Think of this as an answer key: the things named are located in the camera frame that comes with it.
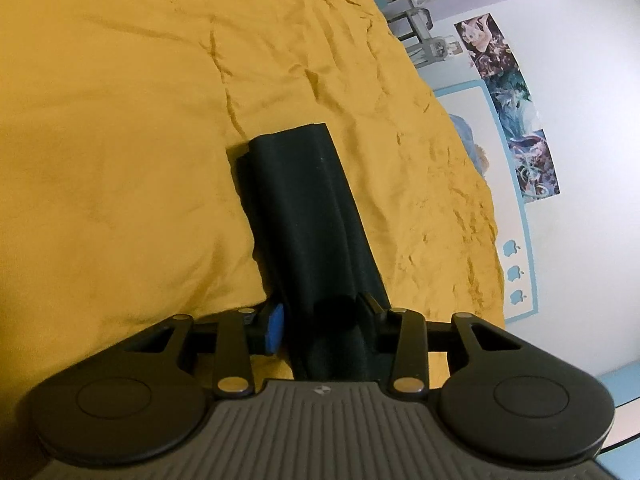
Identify blue white apple-sticker headboard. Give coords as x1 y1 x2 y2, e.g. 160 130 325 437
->
350 0 542 327

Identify pale figure picture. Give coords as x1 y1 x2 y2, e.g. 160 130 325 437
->
446 112 495 182

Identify yellow blanket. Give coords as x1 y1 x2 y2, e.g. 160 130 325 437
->
0 0 506 466

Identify photo strip wall poster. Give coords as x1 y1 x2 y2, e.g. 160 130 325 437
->
453 12 562 204

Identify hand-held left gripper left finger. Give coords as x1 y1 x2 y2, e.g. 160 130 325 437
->
122 305 286 396

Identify black pants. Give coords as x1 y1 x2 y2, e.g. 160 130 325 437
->
227 122 397 384

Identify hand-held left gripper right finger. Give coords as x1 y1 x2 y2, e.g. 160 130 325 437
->
356 291 523 395

